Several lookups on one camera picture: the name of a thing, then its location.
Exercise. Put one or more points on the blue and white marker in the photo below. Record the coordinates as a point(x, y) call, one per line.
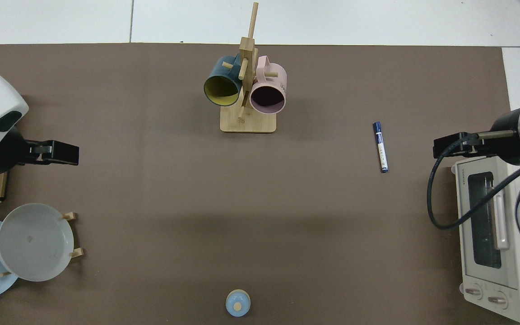
point(380, 146)

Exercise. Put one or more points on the grey plate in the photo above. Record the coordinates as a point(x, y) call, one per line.
point(34, 243)

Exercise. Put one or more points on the wooden plate rack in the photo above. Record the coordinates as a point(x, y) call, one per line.
point(77, 253)

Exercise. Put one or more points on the dark teal cup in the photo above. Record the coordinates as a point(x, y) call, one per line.
point(217, 74)

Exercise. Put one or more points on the wooden cup stand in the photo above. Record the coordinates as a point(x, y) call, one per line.
point(248, 124)

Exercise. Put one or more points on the pink cup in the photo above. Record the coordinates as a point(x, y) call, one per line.
point(264, 83)

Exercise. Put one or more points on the small blue round thing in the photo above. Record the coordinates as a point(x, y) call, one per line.
point(233, 300)

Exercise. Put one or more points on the brown table cloth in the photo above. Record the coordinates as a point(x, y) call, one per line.
point(287, 203)

